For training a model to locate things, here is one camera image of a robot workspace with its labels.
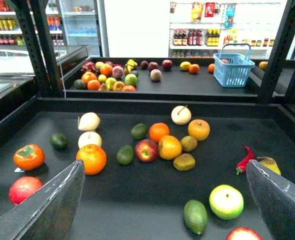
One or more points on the red-yellow apple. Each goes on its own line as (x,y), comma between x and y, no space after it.
(146,151)

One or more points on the white pear with stem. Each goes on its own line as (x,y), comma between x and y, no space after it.
(181,115)

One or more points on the small blue basket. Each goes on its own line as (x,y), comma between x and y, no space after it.
(232,70)

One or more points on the brown kiwi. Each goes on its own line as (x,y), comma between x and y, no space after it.
(184,162)
(188,143)

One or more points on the dark green lime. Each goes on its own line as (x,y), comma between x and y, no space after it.
(58,141)

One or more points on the green lime lower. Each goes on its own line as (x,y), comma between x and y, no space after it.
(125,155)

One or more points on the large orange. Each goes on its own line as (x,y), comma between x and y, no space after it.
(94,159)

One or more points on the orange mandarin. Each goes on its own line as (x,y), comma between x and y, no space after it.
(158,130)

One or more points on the black metal shelf rack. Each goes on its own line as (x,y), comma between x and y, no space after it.
(145,201)

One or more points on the red apple cut face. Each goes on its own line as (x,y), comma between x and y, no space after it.
(243,233)

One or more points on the white pear lying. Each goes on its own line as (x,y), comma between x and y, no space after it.
(88,122)

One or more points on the red peach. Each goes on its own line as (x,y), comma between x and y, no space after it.
(23,188)

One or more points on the yellow-orange apple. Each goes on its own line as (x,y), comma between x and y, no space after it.
(199,129)

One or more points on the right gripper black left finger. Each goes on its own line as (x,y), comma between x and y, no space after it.
(48,214)

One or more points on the yellow pear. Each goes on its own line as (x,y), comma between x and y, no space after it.
(270,163)

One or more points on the yellow orange fruit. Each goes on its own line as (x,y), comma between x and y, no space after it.
(169,147)

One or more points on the red chili pepper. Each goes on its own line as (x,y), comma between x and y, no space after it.
(241,166)

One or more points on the white round pear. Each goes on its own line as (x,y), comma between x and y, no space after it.
(89,137)

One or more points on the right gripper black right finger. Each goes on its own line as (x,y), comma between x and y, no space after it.
(274,196)

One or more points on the orange persimmon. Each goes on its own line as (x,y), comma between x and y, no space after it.
(29,157)

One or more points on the green apple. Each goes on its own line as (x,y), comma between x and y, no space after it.
(226,202)

